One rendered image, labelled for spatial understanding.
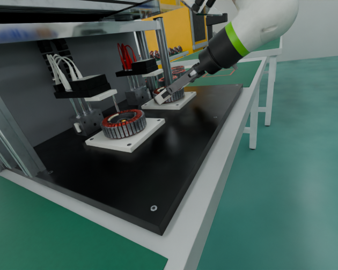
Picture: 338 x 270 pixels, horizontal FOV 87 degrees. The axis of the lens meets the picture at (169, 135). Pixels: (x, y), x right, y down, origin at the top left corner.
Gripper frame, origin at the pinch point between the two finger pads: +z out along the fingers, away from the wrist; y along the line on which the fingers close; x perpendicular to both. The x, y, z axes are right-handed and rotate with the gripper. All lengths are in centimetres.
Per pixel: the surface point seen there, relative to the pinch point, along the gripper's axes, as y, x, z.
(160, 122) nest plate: -19.0, -5.4, -5.2
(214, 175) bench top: -31.1, -17.1, -18.7
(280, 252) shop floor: 6, -90, 4
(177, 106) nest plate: -7.4, -5.2, -4.6
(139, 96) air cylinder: -1.5, 5.7, 10.9
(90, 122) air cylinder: -25.3, 6.0, 10.7
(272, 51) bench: 133, -20, -21
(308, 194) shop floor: 48, -97, -8
